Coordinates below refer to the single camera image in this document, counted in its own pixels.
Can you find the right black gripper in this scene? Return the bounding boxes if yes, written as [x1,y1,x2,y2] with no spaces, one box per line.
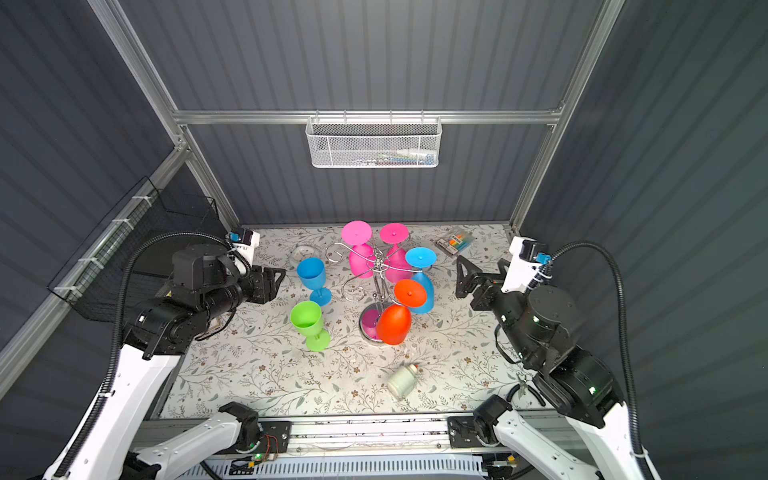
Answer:
[453,251,536,364]

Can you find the blue wine glass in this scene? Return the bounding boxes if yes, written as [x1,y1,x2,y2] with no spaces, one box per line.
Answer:
[405,247,437,314]
[296,257,332,306]

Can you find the green wine glass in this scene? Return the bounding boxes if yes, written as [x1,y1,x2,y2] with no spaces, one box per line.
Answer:
[289,301,330,352]

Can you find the red wine glass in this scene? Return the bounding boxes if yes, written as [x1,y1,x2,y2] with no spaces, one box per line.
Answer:
[376,279,427,345]

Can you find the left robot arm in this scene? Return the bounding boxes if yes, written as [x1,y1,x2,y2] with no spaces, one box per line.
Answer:
[43,234,286,479]

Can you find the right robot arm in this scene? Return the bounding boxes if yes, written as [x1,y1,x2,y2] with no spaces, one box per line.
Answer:
[456,257,659,479]

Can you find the pink wine glass right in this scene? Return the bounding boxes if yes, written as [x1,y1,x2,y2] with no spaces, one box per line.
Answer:
[380,223,413,284]

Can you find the pink wine glass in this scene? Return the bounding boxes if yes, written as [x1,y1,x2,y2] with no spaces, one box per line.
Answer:
[380,223,413,284]
[342,220,375,279]

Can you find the chrome wine glass rack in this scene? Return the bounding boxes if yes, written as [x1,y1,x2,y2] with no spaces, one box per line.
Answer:
[325,240,418,346]

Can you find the pink wine glass left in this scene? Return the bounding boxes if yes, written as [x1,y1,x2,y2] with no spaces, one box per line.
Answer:
[342,220,375,279]

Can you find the white round lid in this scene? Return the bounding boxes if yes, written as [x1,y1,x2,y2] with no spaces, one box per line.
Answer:
[289,244,320,267]

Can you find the pack of coloured markers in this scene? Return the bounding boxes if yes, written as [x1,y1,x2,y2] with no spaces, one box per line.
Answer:
[435,230,474,256]

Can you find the floral table mat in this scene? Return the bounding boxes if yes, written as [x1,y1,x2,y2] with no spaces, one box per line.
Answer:
[160,226,520,419]

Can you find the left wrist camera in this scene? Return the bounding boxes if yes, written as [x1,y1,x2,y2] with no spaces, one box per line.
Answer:
[227,227,260,266]

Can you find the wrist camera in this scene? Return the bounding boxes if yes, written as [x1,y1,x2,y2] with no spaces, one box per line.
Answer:
[501,236,550,293]
[227,227,260,266]

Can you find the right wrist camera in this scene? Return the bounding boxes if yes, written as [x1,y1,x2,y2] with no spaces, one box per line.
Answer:
[501,236,550,293]

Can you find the pliers black handles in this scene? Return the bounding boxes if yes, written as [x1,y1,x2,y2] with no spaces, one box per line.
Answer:
[509,371,548,409]

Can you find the white mesh wall basket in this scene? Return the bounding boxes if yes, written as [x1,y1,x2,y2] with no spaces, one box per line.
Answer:
[305,118,443,169]

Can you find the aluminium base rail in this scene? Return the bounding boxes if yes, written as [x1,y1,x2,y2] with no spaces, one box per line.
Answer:
[125,411,607,457]

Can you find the black wire wall basket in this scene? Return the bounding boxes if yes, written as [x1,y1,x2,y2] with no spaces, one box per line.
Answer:
[47,175,224,323]

